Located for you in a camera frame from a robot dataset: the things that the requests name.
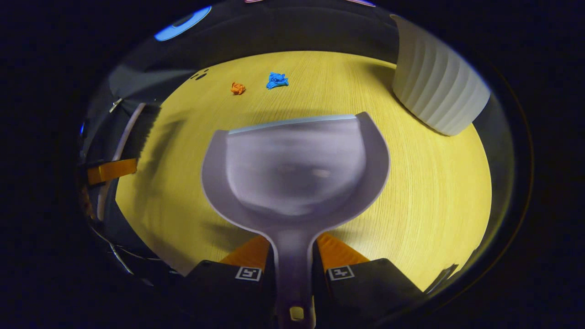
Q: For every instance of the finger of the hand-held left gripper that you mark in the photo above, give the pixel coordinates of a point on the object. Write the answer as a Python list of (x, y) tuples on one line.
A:
[(114, 170)]

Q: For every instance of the blue paper trash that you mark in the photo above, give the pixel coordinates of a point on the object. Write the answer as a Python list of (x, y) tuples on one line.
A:
[(276, 81)]

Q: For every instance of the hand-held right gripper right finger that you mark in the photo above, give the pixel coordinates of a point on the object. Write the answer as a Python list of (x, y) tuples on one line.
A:
[(365, 292)]

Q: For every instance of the white ribbed garbage bin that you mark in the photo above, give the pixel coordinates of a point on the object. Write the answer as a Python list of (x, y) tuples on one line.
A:
[(434, 87)]

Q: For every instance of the yellow wooden desktop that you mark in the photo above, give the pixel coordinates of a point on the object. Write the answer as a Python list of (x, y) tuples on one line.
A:
[(434, 192)]

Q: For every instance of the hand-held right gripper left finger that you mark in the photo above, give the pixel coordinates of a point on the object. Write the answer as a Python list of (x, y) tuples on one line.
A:
[(228, 292)]

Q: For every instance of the small lilac broom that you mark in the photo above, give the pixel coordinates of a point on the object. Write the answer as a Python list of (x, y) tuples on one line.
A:
[(145, 130)]

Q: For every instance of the orange paper trash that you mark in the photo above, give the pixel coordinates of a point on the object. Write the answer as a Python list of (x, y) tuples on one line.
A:
[(237, 88)]

